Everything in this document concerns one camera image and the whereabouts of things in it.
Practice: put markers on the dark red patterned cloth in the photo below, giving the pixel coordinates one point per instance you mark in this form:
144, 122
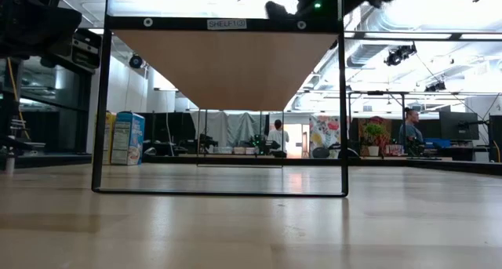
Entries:
382, 122

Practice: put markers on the blue Rice Krispies cereal box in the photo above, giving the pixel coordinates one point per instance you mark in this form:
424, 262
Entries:
127, 139

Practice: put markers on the yellow cereal box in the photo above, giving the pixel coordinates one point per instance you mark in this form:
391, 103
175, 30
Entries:
107, 139

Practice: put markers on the black background robot arm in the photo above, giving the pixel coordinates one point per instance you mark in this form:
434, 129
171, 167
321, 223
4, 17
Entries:
260, 143

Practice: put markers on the black ceiling spotlight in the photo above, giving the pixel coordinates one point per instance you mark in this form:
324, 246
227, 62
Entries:
435, 86
400, 55

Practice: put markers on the black table edge rail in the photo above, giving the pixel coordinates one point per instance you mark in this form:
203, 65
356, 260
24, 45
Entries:
164, 159

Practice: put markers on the person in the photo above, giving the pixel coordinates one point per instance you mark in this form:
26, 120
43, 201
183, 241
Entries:
411, 129
277, 137

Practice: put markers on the black metal frame stand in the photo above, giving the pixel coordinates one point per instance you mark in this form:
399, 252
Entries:
403, 120

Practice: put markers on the black round ball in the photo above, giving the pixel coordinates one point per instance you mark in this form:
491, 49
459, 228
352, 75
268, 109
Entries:
321, 153

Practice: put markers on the blue storage bin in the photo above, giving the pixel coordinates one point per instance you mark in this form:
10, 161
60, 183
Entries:
437, 143

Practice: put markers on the white floral cloth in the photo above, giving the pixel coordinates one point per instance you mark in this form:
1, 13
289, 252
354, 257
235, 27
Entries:
324, 133

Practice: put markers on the black computer monitor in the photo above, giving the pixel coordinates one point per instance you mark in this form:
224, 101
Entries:
459, 126
496, 137

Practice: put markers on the grey hanging curtain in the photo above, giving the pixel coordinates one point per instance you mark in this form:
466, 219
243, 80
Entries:
239, 128

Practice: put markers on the black round ceiling camera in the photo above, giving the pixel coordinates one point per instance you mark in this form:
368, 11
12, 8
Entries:
135, 61

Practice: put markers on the white shelf label sticker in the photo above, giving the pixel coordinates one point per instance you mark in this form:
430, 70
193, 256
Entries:
226, 24

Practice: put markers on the wooden shelf with black frame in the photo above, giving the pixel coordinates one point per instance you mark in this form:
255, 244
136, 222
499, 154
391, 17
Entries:
231, 65

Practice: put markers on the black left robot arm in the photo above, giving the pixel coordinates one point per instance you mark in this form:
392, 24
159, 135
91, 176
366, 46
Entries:
31, 22

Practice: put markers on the green plant in white pot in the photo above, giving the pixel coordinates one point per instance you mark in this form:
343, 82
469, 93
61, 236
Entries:
374, 137

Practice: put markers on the white bottle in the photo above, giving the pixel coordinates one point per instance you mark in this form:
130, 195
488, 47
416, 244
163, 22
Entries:
9, 163

